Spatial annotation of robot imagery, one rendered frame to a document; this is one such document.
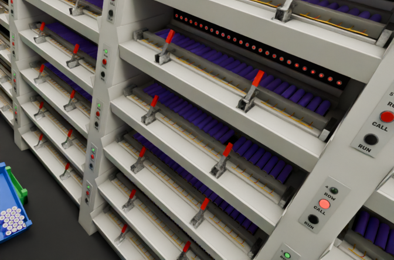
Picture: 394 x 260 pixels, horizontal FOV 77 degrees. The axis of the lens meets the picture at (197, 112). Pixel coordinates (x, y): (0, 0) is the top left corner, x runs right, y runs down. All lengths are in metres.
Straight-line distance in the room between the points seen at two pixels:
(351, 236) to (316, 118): 0.26
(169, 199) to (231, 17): 0.55
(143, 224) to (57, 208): 0.56
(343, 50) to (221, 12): 0.25
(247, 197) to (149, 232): 0.45
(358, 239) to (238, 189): 0.26
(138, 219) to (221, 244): 0.35
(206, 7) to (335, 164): 0.40
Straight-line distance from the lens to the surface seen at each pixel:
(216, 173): 0.65
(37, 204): 1.45
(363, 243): 0.66
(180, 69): 0.66
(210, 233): 0.77
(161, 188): 0.83
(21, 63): 1.49
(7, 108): 1.90
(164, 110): 0.77
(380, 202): 0.54
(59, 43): 1.25
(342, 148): 0.50
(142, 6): 0.81
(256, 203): 0.63
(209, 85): 0.61
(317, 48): 0.49
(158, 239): 0.96
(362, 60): 0.48
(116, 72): 0.82
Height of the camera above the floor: 1.08
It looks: 25 degrees down
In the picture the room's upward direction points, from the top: 18 degrees clockwise
